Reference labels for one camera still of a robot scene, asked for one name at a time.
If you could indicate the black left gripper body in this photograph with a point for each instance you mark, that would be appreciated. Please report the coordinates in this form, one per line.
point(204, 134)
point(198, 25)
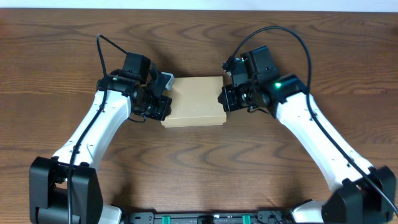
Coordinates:
point(163, 106)

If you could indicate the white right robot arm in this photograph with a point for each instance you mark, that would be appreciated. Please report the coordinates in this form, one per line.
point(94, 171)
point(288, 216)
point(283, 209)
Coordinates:
point(360, 193)

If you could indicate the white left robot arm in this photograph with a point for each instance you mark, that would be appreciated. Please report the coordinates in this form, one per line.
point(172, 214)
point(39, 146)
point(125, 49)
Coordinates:
point(65, 188)

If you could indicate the brown cardboard box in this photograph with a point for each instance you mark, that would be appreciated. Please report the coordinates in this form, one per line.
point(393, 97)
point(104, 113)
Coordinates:
point(195, 102)

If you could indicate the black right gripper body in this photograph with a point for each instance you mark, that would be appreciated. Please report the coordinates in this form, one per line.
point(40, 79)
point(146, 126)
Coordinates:
point(226, 99)

